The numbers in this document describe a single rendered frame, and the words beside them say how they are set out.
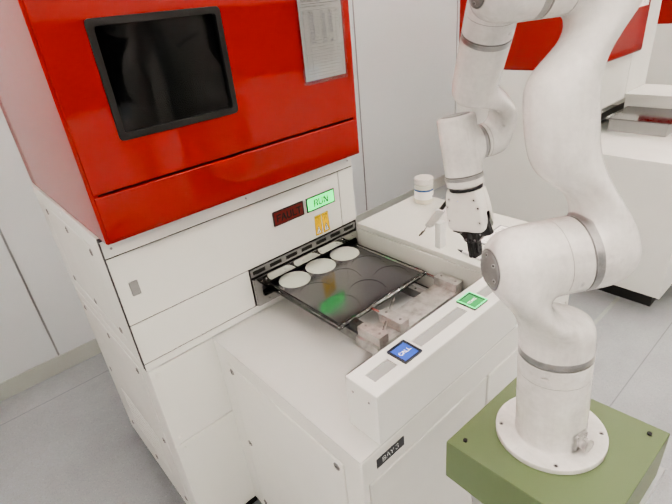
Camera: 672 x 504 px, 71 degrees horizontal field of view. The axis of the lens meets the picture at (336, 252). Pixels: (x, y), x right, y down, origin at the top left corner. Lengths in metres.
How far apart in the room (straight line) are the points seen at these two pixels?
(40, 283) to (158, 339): 1.53
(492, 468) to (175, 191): 0.90
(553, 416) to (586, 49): 0.57
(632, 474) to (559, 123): 0.59
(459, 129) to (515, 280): 0.44
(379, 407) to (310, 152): 0.76
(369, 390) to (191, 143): 0.70
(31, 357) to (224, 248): 1.82
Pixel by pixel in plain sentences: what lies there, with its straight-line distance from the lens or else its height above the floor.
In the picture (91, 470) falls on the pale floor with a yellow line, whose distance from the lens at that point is 2.46.
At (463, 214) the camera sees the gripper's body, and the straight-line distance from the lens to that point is 1.13.
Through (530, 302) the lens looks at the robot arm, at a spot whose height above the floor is 1.26.
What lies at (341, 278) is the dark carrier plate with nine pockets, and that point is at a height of 0.90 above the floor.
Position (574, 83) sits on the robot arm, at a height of 1.54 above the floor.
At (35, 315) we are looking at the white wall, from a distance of 2.92.
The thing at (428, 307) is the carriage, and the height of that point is 0.88.
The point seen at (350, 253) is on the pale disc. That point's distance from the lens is 1.62.
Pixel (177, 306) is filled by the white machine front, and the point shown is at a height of 0.97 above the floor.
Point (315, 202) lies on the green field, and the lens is 1.53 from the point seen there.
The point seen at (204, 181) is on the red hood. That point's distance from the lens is 1.24.
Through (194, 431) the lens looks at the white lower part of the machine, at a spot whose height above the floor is 0.53.
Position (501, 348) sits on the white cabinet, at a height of 0.78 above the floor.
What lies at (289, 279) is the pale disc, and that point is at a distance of 1.51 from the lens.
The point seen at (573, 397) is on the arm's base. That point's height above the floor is 1.06.
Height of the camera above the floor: 1.67
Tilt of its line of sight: 28 degrees down
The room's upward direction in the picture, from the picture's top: 6 degrees counter-clockwise
